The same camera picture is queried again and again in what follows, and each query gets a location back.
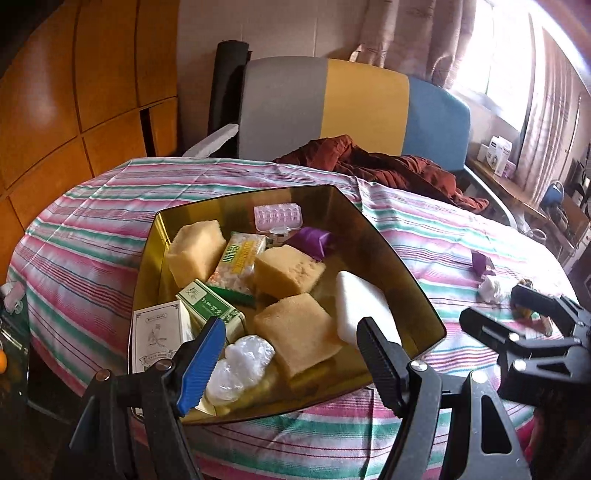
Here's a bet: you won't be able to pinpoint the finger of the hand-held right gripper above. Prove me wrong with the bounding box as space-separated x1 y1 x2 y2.
510 284 591 340
459 306 527 357

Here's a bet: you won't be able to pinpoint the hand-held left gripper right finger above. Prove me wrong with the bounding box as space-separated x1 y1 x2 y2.
356 316 532 480

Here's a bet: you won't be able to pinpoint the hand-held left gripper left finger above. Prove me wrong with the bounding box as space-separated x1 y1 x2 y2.
69 316 227 480

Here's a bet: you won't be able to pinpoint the clear plastic wrap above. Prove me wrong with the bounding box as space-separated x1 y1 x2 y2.
205 335 276 407

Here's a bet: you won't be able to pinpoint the white foam block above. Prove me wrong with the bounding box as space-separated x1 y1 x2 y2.
335 271 402 347

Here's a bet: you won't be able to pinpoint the green yellow snack packet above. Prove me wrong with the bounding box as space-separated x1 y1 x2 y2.
206 232 267 305

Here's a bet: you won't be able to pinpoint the pale yellow sponge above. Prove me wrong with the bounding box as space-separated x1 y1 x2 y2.
166 220 227 289

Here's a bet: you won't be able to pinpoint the gold tin box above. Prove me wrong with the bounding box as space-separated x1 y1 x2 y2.
127 185 447 423

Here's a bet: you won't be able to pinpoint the purple packet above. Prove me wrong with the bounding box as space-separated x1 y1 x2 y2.
288 227 335 259

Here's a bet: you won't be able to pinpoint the clear pink pill box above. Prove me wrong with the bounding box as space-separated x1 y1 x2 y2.
254 203 303 233

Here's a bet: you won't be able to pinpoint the crumpled white tissue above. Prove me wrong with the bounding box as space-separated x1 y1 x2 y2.
478 275 504 303

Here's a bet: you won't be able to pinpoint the green and white box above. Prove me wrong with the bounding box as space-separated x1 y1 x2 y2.
176 280 245 342

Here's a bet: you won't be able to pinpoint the white box with drawing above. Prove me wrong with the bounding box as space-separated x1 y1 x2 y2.
131 300 191 374

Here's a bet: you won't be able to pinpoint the small purple wrapper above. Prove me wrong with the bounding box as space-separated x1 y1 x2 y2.
471 250 496 276

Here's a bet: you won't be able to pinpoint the blue object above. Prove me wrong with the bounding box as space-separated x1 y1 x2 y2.
540 181 566 209

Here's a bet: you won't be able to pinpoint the wooden side desk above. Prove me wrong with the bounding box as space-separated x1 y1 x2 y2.
466 159 578 259

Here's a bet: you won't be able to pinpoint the white boxes on desk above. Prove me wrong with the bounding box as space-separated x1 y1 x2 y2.
478 136 514 176

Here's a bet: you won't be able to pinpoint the striped tablecloth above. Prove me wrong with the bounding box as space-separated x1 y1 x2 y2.
7 157 578 480

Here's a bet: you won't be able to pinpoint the patterned curtain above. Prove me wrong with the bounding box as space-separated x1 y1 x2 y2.
517 28 591 204
360 0 485 88

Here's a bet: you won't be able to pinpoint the red-brown cloth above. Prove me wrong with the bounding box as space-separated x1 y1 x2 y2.
274 135 490 213

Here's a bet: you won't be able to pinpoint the small white object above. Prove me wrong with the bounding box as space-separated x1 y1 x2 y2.
0 282 26 315

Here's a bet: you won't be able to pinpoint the white chair armrest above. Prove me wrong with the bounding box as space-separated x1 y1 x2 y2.
182 124 239 158

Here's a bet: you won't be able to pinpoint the window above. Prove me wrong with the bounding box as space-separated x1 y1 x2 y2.
452 0 536 134

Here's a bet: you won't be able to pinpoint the grey yellow blue chair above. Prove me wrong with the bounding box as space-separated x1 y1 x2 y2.
238 58 472 171

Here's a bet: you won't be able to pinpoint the black chair back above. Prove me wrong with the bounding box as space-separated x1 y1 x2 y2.
208 41 251 137

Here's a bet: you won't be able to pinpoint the wooden cabinet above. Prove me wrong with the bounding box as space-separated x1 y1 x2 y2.
0 0 181 278

